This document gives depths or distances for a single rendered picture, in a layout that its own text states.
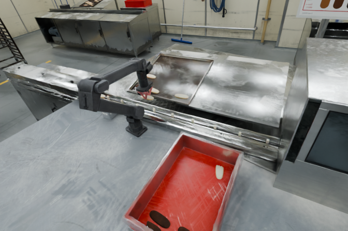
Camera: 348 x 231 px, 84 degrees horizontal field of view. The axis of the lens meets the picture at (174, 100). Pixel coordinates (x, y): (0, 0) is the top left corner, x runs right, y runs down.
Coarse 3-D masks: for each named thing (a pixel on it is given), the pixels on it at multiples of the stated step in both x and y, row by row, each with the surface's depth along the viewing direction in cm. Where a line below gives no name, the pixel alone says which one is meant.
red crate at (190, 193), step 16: (176, 160) 100; (192, 160) 99; (208, 160) 98; (176, 176) 92; (192, 176) 92; (208, 176) 91; (224, 176) 90; (160, 192) 87; (176, 192) 86; (192, 192) 85; (208, 192) 85; (224, 192) 84; (144, 208) 82; (160, 208) 81; (176, 208) 81; (192, 208) 80; (208, 208) 79; (144, 224) 77; (176, 224) 76; (192, 224) 75; (208, 224) 75
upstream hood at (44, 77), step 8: (16, 64) 202; (24, 64) 200; (8, 72) 188; (16, 72) 186; (24, 72) 184; (32, 72) 183; (40, 72) 181; (48, 72) 179; (56, 72) 177; (24, 80) 182; (32, 80) 174; (40, 80) 167; (48, 80) 165; (56, 80) 164; (64, 80) 163; (72, 80) 159; (56, 88) 160; (64, 88) 153; (72, 88) 151
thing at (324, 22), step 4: (324, 20) 121; (328, 20) 120; (320, 24) 123; (324, 24) 122; (320, 28) 124; (324, 28) 123; (320, 32) 125; (324, 32) 124; (316, 36) 127; (320, 36) 126
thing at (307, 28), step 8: (304, 24) 278; (312, 24) 209; (328, 24) 205; (336, 24) 203; (344, 24) 200; (304, 32) 257; (312, 32) 201; (328, 32) 195; (336, 32) 192; (344, 32) 189; (304, 40) 235; (296, 56) 289; (296, 64) 264
